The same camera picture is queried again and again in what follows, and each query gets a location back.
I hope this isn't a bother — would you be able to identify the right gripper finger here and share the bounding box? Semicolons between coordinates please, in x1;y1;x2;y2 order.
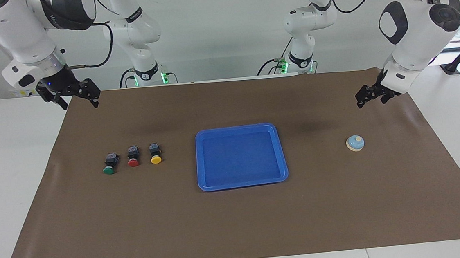
88;90;101;109
52;93;69;111

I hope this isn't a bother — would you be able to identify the light blue call bell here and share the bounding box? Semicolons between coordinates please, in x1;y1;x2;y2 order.
345;134;366;153

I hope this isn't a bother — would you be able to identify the green push button switch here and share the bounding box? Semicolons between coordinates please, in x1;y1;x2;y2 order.
101;152;120;175

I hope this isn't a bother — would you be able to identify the red push button switch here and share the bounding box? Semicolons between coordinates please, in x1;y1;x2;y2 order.
126;144;142;168

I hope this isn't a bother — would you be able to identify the yellow push button switch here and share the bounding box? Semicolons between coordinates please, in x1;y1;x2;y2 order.
148;142;164;165

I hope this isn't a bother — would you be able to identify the blue plastic tray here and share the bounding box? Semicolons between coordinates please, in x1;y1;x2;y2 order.
193;121;290;193

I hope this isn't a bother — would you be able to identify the brown table mat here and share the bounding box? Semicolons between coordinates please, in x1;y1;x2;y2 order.
0;61;460;258

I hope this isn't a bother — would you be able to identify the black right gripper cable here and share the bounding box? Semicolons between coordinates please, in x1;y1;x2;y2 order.
64;21;116;71

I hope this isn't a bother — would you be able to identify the black right base cable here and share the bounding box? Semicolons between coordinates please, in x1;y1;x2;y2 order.
118;68;139;89

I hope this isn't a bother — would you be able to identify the black base cable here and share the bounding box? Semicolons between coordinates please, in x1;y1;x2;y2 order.
118;68;139;89
255;37;297;76

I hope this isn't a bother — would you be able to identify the white wall socket box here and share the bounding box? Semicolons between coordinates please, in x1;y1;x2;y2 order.
9;87;41;99

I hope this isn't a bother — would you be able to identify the black left base cable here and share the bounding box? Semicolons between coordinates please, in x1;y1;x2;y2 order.
255;37;297;76

